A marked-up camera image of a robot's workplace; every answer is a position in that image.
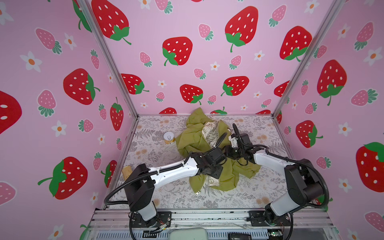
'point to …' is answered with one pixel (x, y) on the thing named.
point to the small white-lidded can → (169, 137)
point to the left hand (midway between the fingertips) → (218, 170)
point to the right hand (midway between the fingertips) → (220, 151)
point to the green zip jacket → (200, 136)
